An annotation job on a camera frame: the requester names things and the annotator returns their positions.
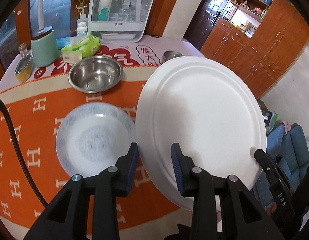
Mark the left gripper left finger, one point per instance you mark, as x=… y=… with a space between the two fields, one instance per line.
x=66 y=216

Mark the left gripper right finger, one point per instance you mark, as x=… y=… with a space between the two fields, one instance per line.
x=223 y=208

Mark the blue patterned white plate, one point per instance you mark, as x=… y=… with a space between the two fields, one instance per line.
x=92 y=137

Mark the large white plate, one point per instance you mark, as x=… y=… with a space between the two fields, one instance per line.
x=210 y=112

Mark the wide steel bowl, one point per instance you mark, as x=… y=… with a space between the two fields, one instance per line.
x=95 y=74

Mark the pink steel bowl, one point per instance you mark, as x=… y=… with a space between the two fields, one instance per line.
x=170 y=54

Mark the blue sofa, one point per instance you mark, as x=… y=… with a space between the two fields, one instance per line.
x=290 y=151

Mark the orange H pattern cloth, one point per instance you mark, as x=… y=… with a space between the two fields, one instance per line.
x=37 y=109

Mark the mint green canister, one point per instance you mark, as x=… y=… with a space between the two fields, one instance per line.
x=44 y=47

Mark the small glass jar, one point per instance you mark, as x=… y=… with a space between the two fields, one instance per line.
x=22 y=48

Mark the green tissue pack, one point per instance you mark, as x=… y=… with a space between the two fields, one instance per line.
x=80 y=47

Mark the red white table mat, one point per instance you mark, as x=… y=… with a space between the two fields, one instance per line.
x=131 y=55

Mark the white pill bottle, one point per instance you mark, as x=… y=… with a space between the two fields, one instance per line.
x=81 y=29

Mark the white squeeze bottle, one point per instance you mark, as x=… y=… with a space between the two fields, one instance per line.
x=82 y=15

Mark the white storage box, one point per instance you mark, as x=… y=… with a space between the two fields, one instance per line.
x=118 y=21

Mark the wooden wall cabinet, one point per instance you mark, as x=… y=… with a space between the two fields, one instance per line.
x=262 y=59

